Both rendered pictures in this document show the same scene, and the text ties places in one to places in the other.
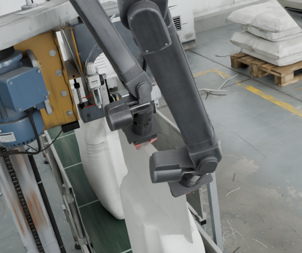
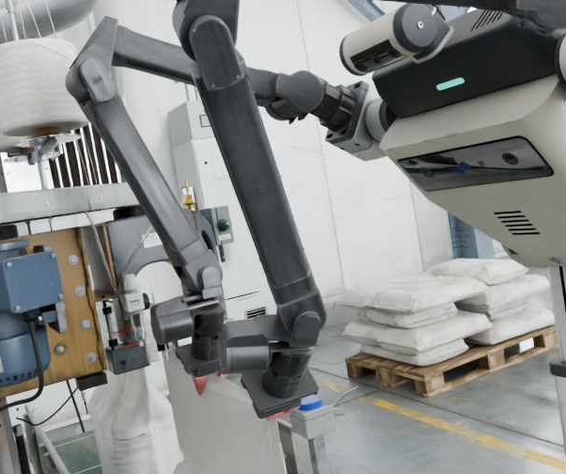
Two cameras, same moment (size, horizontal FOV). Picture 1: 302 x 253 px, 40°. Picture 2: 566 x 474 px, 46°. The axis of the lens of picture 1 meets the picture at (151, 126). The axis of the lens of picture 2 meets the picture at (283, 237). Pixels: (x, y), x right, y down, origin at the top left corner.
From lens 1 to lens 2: 0.31 m
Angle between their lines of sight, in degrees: 25
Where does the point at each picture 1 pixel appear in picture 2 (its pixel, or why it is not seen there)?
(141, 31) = (206, 52)
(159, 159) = (234, 329)
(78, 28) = (114, 227)
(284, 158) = not seen: outside the picture
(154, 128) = not seen: hidden behind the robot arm
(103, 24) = (153, 179)
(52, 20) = (78, 201)
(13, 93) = (11, 281)
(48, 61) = (66, 272)
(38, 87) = (50, 279)
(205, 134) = (299, 266)
